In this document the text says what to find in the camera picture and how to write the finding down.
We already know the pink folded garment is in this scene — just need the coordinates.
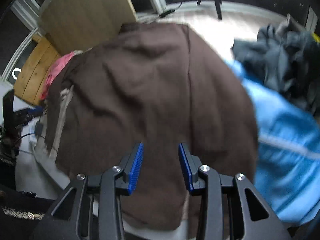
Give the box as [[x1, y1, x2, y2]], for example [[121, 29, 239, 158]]
[[40, 50, 82, 100]]

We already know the pink plaid blanket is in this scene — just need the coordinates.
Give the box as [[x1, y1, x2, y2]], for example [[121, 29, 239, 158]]
[[136, 2, 286, 60]]

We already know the light wooden cabinet panel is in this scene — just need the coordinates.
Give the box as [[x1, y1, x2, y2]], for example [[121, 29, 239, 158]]
[[38, 0, 137, 55]]

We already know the brown sweatshirt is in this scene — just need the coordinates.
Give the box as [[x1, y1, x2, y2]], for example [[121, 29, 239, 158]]
[[46, 23, 258, 231]]

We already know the black power adapter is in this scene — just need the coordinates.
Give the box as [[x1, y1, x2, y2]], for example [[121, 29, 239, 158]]
[[158, 9, 175, 18]]

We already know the blue satin jacket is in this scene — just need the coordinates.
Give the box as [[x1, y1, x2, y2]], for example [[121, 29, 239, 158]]
[[226, 60, 319, 225]]

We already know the dark grey garment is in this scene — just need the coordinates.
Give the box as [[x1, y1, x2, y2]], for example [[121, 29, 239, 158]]
[[232, 23, 319, 118]]

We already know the beige folded garment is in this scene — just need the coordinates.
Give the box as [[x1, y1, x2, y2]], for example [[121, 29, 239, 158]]
[[47, 86, 74, 160]]

